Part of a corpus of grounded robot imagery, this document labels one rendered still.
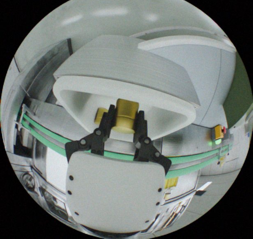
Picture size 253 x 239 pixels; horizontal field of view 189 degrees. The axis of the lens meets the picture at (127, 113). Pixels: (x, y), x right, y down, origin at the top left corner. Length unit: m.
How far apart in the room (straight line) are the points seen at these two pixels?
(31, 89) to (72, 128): 0.56
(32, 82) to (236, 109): 1.03
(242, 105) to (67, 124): 0.56
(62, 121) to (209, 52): 0.49
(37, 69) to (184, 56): 0.85
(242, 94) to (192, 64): 0.16
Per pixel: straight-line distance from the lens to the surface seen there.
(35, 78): 0.82
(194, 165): 0.42
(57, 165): 0.65
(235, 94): 0.27
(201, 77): 0.19
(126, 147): 0.33
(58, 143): 0.42
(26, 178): 1.01
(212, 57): 0.18
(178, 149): 0.31
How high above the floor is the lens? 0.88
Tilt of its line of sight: 26 degrees down
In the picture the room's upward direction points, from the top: 171 degrees counter-clockwise
